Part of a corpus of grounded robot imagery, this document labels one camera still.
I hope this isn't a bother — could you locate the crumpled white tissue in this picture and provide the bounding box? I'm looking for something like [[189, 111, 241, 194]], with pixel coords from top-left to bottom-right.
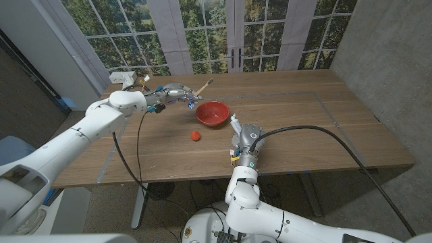
[[120, 74, 136, 89]]

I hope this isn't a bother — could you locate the black round floor fan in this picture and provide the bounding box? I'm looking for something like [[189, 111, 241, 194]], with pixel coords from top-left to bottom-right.
[[148, 182, 175, 201]]

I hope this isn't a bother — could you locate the printed window backdrop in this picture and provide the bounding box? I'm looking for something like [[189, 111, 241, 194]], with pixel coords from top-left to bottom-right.
[[60, 0, 358, 77]]

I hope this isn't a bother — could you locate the white table leg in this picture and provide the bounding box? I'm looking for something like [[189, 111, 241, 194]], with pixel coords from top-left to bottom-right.
[[130, 183, 149, 230]]

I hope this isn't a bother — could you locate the white power strip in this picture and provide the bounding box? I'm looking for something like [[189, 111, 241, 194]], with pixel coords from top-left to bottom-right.
[[108, 70, 138, 85]]

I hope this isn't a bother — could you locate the white toothpaste tube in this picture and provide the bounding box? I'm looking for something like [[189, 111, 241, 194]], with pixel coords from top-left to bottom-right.
[[229, 113, 242, 136]]

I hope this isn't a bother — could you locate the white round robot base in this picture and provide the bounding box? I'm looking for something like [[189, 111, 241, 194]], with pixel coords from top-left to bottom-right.
[[181, 202, 237, 243]]

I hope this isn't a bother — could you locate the red bowl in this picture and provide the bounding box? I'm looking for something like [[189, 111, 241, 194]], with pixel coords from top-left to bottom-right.
[[196, 101, 231, 127]]

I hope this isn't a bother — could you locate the wooden toothbrush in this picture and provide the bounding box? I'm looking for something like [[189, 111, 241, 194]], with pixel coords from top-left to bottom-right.
[[194, 78, 214, 97]]

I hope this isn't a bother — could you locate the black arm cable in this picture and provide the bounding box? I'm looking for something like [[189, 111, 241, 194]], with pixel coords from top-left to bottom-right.
[[111, 84, 190, 220], [248, 125, 418, 237]]

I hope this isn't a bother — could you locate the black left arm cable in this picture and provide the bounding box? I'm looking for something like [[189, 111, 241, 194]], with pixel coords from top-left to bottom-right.
[[111, 84, 190, 220]]

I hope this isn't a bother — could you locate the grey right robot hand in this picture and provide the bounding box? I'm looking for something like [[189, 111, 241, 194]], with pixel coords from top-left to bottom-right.
[[230, 123, 266, 169]]

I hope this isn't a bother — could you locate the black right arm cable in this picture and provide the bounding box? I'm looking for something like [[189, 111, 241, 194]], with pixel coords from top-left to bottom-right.
[[248, 125, 418, 237]]

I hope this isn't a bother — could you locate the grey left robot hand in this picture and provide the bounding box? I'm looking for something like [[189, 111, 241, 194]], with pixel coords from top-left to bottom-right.
[[148, 82, 203, 111]]

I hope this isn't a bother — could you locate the blue chair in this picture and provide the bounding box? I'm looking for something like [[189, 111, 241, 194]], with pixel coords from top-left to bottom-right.
[[0, 135, 36, 166]]

